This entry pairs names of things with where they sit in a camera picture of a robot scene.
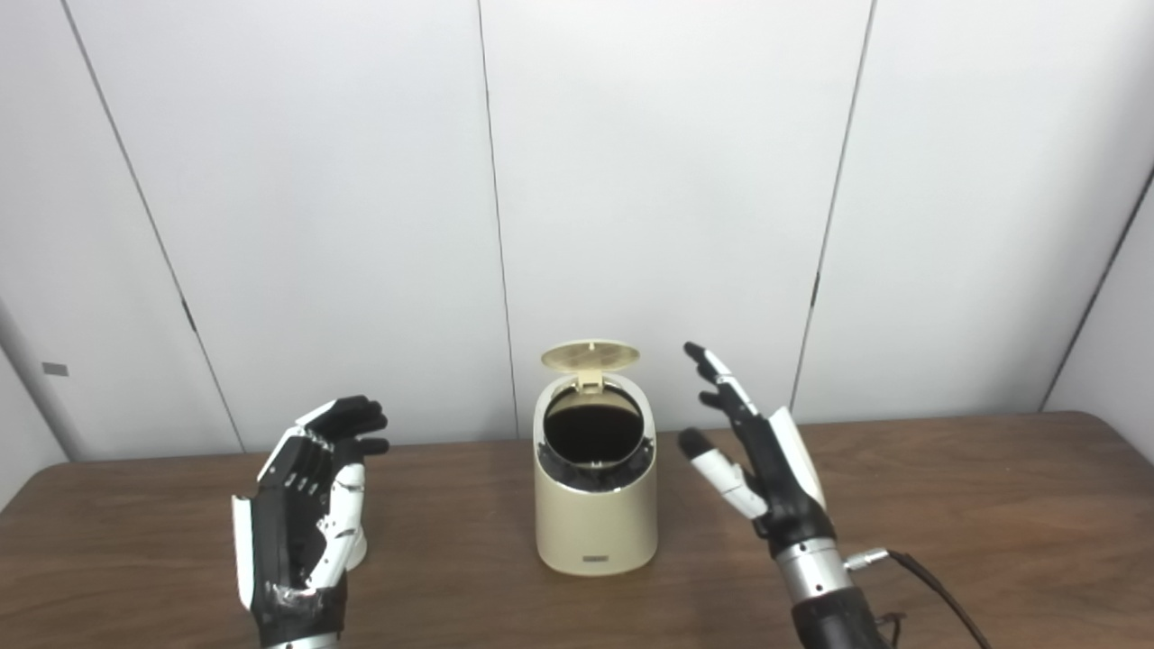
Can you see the round cream bin lid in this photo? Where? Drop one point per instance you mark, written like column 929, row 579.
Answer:
column 590, row 355

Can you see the small white plastic bottle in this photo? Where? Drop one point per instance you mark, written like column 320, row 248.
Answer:
column 358, row 552

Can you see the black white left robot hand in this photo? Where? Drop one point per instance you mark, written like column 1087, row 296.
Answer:
column 275, row 541

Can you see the cream-colored desktop bin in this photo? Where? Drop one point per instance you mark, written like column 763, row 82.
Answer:
column 595, row 527

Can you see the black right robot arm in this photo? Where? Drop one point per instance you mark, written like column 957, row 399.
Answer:
column 825, row 604

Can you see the small gray wall label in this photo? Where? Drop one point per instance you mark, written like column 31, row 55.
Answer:
column 55, row 369

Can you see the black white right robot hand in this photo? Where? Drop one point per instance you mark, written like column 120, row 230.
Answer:
column 780, row 487

